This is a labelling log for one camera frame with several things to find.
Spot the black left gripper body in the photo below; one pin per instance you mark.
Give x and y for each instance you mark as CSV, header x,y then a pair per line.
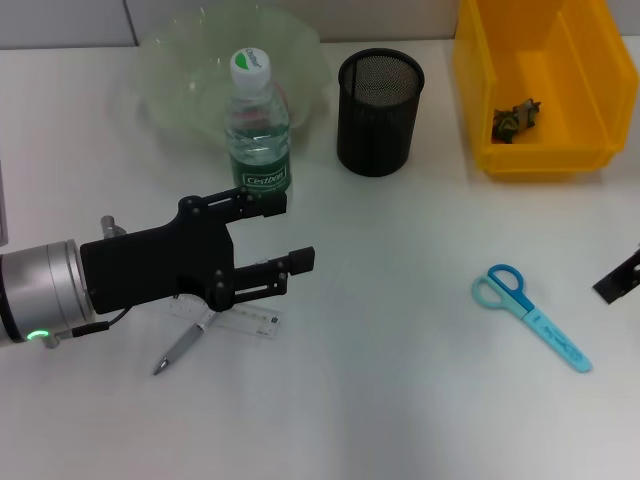
x,y
160,265

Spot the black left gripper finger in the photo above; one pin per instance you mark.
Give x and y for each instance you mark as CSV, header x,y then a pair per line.
x,y
302,259
275,205

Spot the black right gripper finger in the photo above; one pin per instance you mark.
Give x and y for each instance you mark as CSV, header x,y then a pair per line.
x,y
617,285

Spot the clear green-label water bottle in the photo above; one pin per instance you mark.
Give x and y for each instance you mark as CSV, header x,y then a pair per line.
x,y
260,150

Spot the green plastic wrapper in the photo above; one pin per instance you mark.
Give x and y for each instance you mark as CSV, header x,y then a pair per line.
x,y
515,122

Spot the clear plastic ruler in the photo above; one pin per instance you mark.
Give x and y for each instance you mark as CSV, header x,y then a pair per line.
x,y
260,320

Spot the silver pen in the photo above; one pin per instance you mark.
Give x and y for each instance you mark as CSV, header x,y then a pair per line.
x,y
180,347

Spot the blue scissors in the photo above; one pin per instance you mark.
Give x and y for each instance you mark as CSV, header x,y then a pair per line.
x,y
530,312

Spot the black mesh pen holder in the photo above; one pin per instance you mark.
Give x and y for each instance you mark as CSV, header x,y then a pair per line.
x,y
377,130

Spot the translucent green fruit plate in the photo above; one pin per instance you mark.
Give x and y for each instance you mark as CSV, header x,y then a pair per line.
x,y
185,85

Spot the silver left wrist stud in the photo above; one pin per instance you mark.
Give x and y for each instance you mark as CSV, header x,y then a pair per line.
x,y
111,226

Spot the yellow plastic bin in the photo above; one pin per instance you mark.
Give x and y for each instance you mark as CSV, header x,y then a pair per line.
x,y
575,60

